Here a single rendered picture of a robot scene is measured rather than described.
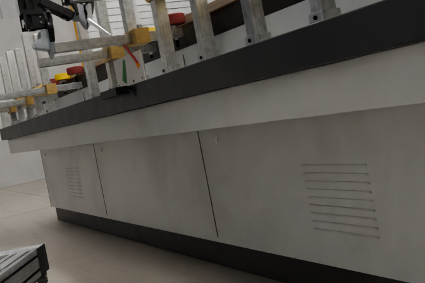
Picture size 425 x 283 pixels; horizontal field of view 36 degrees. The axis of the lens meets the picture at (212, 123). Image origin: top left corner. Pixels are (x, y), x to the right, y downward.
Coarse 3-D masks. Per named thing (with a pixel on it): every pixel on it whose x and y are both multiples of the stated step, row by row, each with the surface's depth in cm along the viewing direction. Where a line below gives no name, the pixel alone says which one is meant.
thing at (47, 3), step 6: (42, 0) 195; (48, 0) 196; (48, 6) 196; (54, 6) 197; (60, 6) 198; (54, 12) 198; (60, 12) 198; (66, 12) 199; (72, 12) 200; (66, 18) 200; (72, 18) 200
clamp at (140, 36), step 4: (136, 28) 206; (140, 28) 206; (144, 28) 207; (148, 28) 208; (128, 32) 210; (132, 32) 207; (136, 32) 206; (140, 32) 206; (144, 32) 207; (148, 32) 207; (132, 36) 208; (136, 36) 206; (140, 36) 206; (144, 36) 207; (148, 36) 207; (132, 40) 208; (136, 40) 206; (140, 40) 206; (144, 40) 207; (148, 40) 207; (128, 44) 212; (132, 44) 209; (136, 44) 207; (140, 44) 209; (144, 44) 211; (128, 48) 214
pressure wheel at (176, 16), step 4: (172, 16) 213; (176, 16) 214; (180, 16) 214; (184, 16) 216; (172, 20) 213; (176, 20) 213; (180, 20) 214; (184, 20) 216; (172, 24) 214; (176, 24) 219; (180, 24) 218; (176, 40) 217; (176, 44) 217
